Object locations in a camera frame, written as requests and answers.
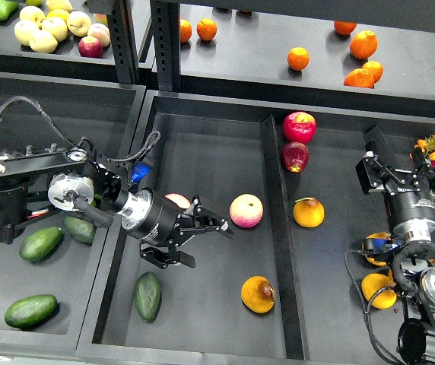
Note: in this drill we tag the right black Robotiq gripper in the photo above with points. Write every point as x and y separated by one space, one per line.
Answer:
407 195

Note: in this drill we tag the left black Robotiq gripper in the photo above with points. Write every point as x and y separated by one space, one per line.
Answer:
150 217

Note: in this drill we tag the dark green avocado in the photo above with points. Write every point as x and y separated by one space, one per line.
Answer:
147 296

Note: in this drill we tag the yellow pear with brown end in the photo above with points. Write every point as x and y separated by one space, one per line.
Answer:
257 294

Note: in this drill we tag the green avocado under arm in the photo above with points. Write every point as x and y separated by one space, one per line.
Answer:
40 243

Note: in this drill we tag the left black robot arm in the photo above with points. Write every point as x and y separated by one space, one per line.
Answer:
35 184

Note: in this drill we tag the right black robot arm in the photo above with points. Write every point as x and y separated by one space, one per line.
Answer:
409 251

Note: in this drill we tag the yellow pear right back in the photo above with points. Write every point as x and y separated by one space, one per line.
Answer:
377 247

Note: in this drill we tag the yellow pear with stem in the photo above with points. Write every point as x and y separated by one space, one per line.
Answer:
308 212

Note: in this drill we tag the green avocado lower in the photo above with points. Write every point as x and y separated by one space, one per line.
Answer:
80 230

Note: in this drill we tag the yellow pear right front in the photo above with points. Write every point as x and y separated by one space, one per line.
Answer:
372 283

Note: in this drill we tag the green avocado front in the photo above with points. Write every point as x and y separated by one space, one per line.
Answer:
30 311

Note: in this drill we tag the pink yellow apple left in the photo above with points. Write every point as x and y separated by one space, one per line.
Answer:
179 200

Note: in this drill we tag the pink yellow apple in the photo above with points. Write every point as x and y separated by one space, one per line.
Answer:
179 200
246 210

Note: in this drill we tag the pink yellow apple right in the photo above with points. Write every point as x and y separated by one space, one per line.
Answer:
246 210

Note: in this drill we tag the orange front right shelf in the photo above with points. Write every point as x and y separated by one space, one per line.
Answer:
359 77

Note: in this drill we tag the dark red apple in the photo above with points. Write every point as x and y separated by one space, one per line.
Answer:
295 156

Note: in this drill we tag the bright red apple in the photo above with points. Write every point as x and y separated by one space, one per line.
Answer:
299 127

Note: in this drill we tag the black centre tray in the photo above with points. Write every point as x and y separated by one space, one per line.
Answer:
276 264

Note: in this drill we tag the black tray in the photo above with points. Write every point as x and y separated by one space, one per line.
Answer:
39 111
276 264

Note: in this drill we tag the large orange shelf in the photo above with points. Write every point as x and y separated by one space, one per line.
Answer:
364 44

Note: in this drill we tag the orange middle shelf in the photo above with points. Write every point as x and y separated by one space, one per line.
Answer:
298 58

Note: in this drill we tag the orange top shelf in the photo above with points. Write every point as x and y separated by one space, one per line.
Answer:
343 28

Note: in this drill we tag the orange far left shelf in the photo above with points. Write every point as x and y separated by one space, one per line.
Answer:
185 30

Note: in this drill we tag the red apple on shelf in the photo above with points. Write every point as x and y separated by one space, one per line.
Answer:
90 47

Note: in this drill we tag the black left tray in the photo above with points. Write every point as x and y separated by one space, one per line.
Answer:
39 111

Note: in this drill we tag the pale peach on shelf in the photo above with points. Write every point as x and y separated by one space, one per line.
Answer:
101 32

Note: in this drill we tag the black shelf post right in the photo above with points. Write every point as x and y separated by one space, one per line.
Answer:
166 31

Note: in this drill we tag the black shelf post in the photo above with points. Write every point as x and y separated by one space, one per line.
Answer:
123 42
166 31

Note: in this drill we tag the black shelf post left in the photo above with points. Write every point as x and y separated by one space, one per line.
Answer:
123 42

